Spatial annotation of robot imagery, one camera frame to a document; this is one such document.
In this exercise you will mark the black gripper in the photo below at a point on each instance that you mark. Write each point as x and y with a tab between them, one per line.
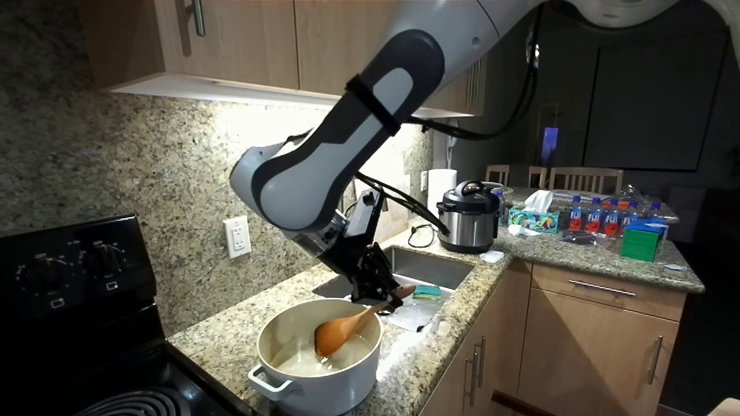
360	261

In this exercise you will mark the wooden spoon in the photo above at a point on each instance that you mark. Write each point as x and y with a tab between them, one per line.
339	334

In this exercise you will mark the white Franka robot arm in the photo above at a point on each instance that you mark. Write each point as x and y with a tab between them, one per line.
307	175

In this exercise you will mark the green dish sponge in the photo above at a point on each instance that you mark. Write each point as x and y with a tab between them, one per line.
426	291

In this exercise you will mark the stainless steel sink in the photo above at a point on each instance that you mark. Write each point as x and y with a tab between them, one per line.
431	268

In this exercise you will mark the steel pressure cooker black lid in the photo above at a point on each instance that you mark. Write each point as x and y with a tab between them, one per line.
470	223

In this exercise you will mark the crumpled white paper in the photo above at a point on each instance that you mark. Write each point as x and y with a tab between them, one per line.
491	257

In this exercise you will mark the white paper towel roll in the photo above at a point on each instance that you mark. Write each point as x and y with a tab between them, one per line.
440	188

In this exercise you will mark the light wood base cabinet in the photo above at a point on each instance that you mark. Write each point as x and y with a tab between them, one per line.
586	348
500	331

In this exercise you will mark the wooden dining chair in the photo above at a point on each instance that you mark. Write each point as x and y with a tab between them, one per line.
586	170
497	166
536	166

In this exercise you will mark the colourful tissue box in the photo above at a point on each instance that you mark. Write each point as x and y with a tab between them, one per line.
540	223

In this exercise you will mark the red drink bottle blue cap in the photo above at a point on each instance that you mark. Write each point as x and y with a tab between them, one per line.
576	220
595	223
610	223
654	209
629	202

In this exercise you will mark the blue lit screen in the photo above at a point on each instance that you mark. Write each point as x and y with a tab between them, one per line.
549	143

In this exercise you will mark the green box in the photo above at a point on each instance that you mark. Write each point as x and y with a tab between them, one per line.
639	244

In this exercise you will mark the light wood upper cabinet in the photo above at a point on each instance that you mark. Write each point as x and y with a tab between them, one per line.
245	38

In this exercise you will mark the black electric stove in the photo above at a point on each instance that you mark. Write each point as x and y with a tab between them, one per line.
69	308

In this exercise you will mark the large dark window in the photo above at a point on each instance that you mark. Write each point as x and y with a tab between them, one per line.
654	100

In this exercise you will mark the white wall outlet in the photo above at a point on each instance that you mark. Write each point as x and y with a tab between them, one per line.
236	237

